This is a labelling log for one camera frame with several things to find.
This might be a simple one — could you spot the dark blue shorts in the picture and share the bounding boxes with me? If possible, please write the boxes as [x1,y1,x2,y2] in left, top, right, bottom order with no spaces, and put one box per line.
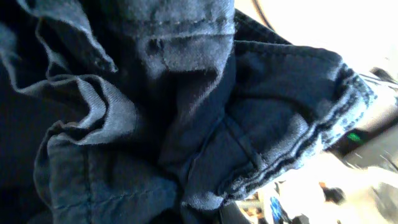
[1,0,376,223]

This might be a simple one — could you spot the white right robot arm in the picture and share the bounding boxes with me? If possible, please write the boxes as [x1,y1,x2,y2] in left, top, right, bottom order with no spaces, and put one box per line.
[328,98,397,173]

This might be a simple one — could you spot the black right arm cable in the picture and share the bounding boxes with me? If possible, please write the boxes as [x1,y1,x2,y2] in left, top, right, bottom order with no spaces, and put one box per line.
[251,0,276,32]

